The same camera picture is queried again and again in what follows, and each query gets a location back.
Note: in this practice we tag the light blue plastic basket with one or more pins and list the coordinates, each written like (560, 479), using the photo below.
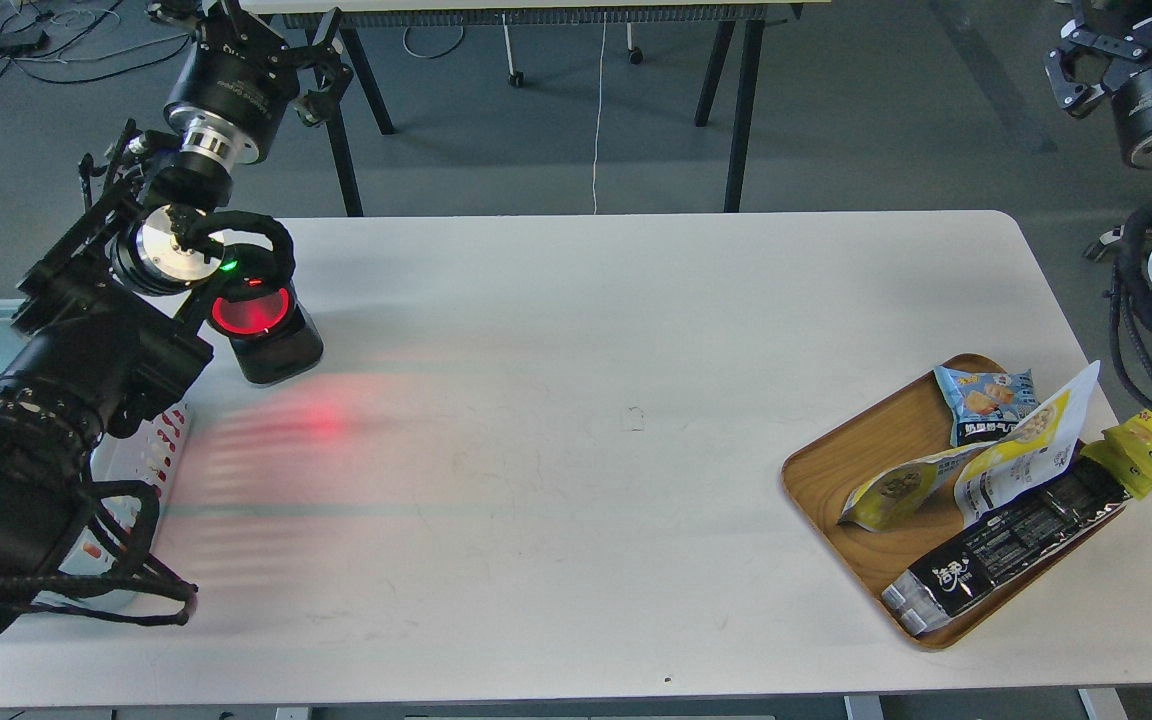
(151, 455)

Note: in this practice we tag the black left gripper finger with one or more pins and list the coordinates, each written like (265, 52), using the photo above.
(184, 14)
(320, 54)

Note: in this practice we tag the blue snack packet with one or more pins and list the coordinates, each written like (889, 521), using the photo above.
(985, 406)

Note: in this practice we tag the white yellow snack pouch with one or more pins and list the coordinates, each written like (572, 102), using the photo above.
(1041, 447)

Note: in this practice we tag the black barcode scanner red window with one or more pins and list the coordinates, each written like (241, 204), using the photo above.
(258, 310)

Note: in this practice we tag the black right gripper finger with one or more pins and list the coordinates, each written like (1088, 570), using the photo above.
(1089, 66)
(1123, 20)

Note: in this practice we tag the black legged background table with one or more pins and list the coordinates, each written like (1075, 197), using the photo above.
(616, 88)

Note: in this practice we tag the long black snack package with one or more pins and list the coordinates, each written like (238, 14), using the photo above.
(1003, 546)

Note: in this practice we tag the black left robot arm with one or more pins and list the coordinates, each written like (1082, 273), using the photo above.
(112, 317)

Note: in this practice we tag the wooden tray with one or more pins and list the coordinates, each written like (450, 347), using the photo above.
(911, 423)

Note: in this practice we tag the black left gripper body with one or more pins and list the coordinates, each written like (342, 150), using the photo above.
(227, 78)

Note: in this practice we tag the yellow cartoon snack packet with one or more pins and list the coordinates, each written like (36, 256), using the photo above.
(1125, 451)

